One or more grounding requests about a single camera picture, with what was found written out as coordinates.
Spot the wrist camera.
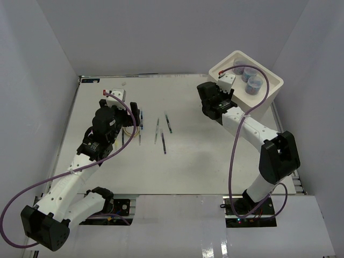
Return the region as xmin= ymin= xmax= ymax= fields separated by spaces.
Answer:
xmin=103 ymin=88 xmax=126 ymax=109
xmin=217 ymin=72 xmax=236 ymax=94

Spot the paper clip jar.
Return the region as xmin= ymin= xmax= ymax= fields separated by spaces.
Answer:
xmin=241 ymin=67 xmax=258 ymax=83
xmin=232 ymin=58 xmax=247 ymax=75
xmin=245 ymin=76 xmax=263 ymax=95

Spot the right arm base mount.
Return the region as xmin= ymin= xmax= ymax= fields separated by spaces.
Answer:
xmin=219 ymin=196 xmax=277 ymax=228

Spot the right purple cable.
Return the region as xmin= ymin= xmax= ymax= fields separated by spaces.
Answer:
xmin=219 ymin=64 xmax=288 ymax=219

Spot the white drawer storage box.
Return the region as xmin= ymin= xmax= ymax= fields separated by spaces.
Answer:
xmin=209 ymin=51 xmax=284 ymax=121

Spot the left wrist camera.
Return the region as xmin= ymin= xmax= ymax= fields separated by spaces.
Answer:
xmin=103 ymin=88 xmax=126 ymax=109

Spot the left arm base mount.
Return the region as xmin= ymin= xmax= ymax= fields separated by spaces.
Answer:
xmin=80 ymin=187 xmax=139 ymax=226

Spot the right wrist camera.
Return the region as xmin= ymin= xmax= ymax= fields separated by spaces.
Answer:
xmin=217 ymin=72 xmax=236 ymax=94

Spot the blue capped pen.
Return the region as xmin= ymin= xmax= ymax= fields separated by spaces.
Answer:
xmin=140 ymin=110 xmax=144 ymax=130

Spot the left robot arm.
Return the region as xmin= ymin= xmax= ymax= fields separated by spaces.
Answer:
xmin=20 ymin=99 xmax=140 ymax=252

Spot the dark green pen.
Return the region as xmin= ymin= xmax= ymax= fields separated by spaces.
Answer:
xmin=164 ymin=112 xmax=173 ymax=134

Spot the light green pen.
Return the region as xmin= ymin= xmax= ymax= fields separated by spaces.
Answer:
xmin=154 ymin=118 xmax=160 ymax=144

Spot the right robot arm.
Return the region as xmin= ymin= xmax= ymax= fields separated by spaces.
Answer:
xmin=197 ymin=82 xmax=300 ymax=218

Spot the beige masking tape roll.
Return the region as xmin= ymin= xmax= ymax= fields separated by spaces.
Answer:
xmin=123 ymin=127 xmax=140 ymax=138

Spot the white barrel pen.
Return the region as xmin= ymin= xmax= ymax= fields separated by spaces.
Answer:
xmin=138 ymin=129 xmax=141 ymax=146

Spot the black pen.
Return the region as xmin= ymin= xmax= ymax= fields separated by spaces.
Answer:
xmin=121 ymin=128 xmax=125 ymax=146

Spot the purple pen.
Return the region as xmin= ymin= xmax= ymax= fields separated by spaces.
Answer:
xmin=160 ymin=129 xmax=167 ymax=155

